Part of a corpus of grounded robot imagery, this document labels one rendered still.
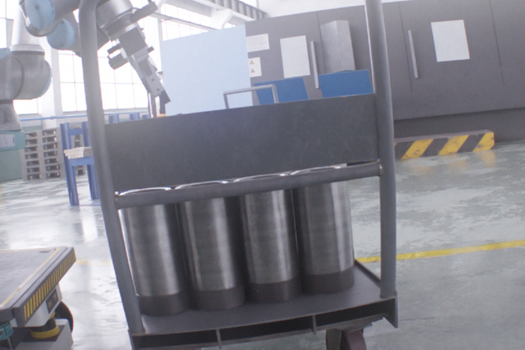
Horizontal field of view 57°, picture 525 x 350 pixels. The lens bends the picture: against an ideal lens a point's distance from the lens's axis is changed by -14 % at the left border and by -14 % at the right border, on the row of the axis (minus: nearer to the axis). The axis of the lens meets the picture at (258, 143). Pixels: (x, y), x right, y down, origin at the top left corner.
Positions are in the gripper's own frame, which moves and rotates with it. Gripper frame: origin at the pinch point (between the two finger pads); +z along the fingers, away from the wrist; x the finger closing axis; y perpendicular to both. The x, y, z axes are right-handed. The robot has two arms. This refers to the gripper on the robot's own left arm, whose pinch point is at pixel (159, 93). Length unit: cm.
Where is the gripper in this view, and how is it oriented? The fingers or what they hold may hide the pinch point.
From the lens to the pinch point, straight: 158.0
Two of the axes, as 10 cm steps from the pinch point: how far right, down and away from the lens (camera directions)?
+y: 8.6, -5.0, -0.1
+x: 0.5, 0.7, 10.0
